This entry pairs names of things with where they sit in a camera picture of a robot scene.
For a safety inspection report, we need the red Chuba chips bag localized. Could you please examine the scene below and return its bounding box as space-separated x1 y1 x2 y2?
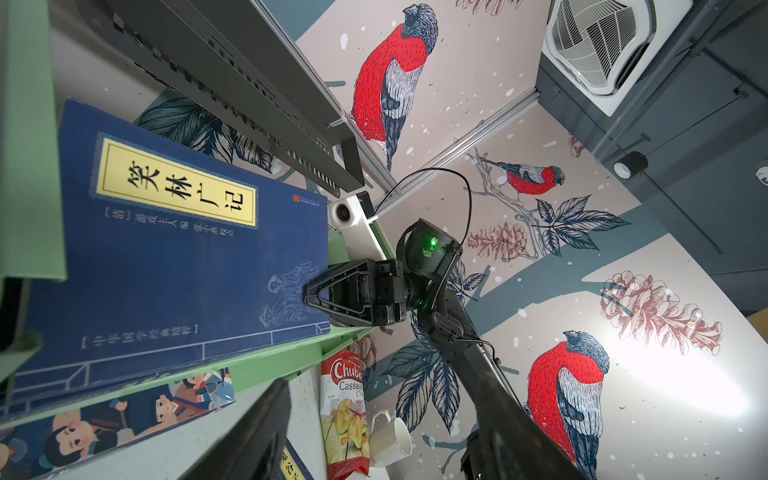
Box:
319 350 370 479

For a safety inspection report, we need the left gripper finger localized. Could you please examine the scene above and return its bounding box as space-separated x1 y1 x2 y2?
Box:
181 379 291 479

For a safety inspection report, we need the black hanging wire basket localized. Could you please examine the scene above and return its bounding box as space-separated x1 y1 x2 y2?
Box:
76 1 365 196

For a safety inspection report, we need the white ceiling air vent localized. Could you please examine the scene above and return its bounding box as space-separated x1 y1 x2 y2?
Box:
542 0 694 117

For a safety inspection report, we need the navy booklet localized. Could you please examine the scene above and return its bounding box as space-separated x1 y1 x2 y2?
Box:
11 101 330 403
1 361 204 421
278 440 314 480

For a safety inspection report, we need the illustrated Chinese history book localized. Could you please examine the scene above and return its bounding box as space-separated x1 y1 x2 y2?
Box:
1 368 235 479

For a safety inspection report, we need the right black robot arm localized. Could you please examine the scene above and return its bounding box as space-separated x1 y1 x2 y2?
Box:
303 219 583 479

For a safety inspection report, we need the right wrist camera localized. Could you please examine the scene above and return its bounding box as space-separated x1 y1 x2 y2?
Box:
328 191 386 261

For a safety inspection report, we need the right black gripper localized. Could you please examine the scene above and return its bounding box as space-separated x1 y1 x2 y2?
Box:
304 259 410 327

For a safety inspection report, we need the black ceiling spotlight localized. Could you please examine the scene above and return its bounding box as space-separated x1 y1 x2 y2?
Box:
613 151 649 181

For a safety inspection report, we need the green wooden shelf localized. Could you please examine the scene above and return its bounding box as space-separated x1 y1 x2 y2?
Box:
0 0 397 433

